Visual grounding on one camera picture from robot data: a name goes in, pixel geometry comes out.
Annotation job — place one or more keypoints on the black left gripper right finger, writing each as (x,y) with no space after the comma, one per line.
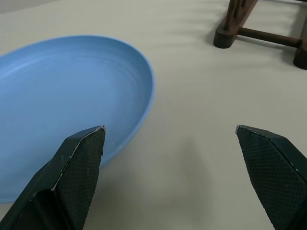
(275,172)

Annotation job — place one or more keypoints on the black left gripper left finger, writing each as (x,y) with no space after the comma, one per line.
(72,182)

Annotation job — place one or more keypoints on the blue plate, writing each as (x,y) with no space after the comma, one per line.
(72,83)

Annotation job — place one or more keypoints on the wooden dish rack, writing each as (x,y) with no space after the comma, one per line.
(223,38)

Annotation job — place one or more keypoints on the cream table sheet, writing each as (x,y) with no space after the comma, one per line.
(192,95)

